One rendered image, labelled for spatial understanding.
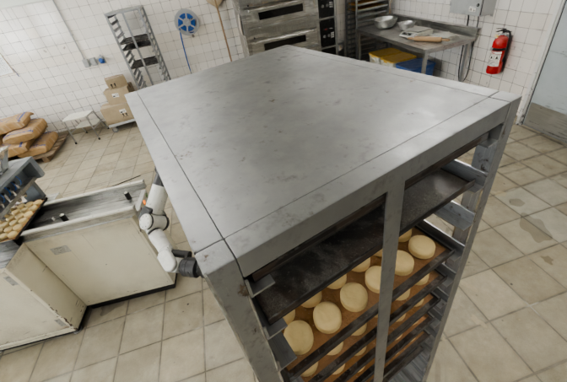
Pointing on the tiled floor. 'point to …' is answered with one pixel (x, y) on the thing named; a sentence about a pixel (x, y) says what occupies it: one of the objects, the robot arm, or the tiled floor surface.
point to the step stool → (83, 121)
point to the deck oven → (287, 5)
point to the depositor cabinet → (35, 298)
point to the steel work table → (421, 41)
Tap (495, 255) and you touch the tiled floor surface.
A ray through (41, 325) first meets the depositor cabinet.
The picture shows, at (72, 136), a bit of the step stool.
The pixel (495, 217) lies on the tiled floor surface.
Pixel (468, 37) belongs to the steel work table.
